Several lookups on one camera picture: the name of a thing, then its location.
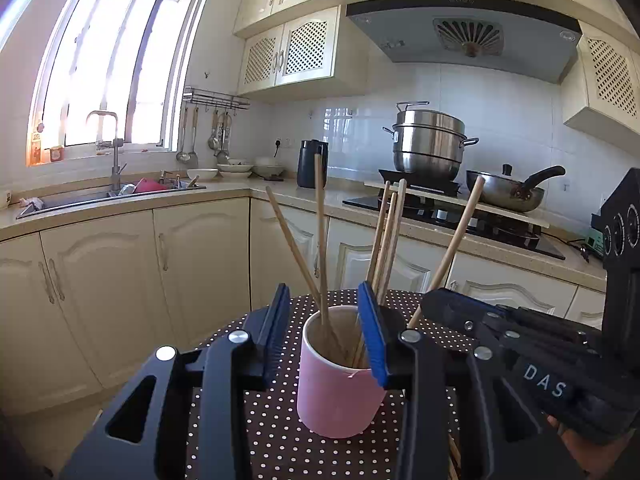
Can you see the steel ladle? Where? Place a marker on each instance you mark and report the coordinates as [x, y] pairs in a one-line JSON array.
[[184, 156]]

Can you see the steel spatula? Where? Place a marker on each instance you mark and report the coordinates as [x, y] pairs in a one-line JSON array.
[[222, 152]]

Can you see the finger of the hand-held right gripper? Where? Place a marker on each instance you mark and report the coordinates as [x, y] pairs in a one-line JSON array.
[[450, 310], [550, 332]]

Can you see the black kettle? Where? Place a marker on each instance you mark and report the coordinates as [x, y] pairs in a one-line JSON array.
[[311, 167]]

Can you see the green electric cooker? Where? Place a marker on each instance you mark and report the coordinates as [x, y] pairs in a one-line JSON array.
[[595, 245]]

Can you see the stack of white bowls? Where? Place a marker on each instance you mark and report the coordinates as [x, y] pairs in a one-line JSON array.
[[270, 169]]

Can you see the barred kitchen window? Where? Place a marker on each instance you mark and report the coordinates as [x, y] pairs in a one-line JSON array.
[[100, 60]]

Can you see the black induction cooker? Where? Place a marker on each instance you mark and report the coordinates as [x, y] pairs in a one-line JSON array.
[[430, 187]]

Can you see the red plastic bowl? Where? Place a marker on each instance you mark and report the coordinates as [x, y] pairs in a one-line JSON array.
[[150, 186]]

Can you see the steel faucet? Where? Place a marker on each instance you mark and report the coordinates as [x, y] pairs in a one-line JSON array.
[[116, 170]]

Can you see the pink cup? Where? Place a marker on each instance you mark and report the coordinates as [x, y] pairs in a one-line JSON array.
[[330, 395]]

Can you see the steel skimmer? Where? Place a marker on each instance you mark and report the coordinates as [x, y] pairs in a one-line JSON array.
[[214, 142]]

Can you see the pink dishcloth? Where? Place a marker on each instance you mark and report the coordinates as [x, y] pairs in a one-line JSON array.
[[32, 203]]

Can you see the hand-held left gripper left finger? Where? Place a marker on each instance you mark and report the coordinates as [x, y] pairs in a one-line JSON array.
[[275, 340]]

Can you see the steel utensil rack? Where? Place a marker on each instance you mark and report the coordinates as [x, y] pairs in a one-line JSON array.
[[215, 96]]

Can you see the orange bottle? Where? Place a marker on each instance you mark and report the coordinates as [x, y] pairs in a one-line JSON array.
[[35, 152]]

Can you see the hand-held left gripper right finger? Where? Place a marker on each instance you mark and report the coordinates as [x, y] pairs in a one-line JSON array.
[[372, 330]]

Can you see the steel sink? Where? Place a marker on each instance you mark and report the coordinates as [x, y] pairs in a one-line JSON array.
[[75, 200]]

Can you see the cream lattice door cabinet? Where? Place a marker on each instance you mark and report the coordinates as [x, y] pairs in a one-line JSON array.
[[260, 60], [580, 110]]

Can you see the wall socket with black plug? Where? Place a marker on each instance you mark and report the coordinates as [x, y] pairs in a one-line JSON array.
[[278, 142]]

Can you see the dark coaster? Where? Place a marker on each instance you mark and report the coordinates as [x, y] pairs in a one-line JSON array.
[[274, 178]]

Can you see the small glass jar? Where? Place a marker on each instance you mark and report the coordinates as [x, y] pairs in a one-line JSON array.
[[56, 154]]

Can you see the cream base cabinets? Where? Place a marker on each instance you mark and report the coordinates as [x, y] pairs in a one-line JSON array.
[[100, 285]]

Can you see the light wooden chopstick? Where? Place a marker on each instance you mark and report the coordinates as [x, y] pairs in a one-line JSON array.
[[388, 230], [448, 245], [395, 225], [381, 220], [320, 235], [290, 240]]

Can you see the grey range hood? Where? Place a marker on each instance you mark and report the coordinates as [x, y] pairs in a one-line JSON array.
[[410, 30]]

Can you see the steel steamer pot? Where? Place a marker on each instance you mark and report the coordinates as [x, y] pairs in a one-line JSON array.
[[427, 150]]

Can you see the white bowl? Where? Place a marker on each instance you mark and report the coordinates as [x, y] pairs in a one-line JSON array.
[[202, 174]]

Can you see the black gas stove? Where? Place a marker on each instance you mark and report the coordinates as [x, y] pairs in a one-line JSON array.
[[430, 212]]

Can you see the person's right hand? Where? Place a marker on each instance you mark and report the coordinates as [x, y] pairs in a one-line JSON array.
[[585, 460]]

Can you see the steel wok with lid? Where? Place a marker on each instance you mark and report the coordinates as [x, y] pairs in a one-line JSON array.
[[500, 195]]

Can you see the polka dot tablecloth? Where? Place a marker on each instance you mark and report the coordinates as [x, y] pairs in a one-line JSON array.
[[280, 435]]

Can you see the beige board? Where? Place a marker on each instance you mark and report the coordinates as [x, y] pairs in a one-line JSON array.
[[505, 214]]

